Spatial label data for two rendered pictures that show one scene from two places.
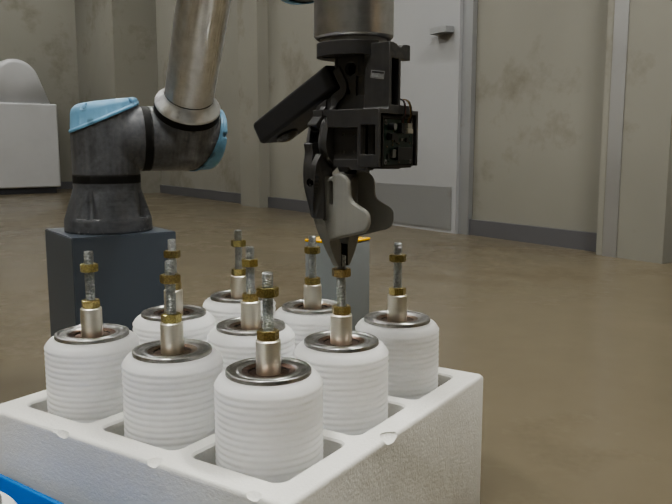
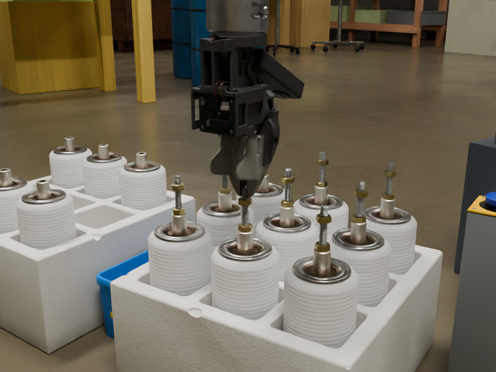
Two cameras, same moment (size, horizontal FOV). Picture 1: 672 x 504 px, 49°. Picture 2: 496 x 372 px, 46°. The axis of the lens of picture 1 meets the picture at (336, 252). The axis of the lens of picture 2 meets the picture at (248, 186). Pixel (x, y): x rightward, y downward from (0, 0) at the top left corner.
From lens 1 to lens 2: 1.05 m
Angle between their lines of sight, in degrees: 88
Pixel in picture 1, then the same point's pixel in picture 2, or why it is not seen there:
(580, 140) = not seen: outside the picture
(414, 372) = (287, 310)
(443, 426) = (266, 357)
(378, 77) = (206, 64)
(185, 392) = not seen: hidden behind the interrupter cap
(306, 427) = (155, 265)
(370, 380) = (216, 276)
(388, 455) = (190, 322)
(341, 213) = (223, 157)
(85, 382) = not seen: hidden behind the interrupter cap
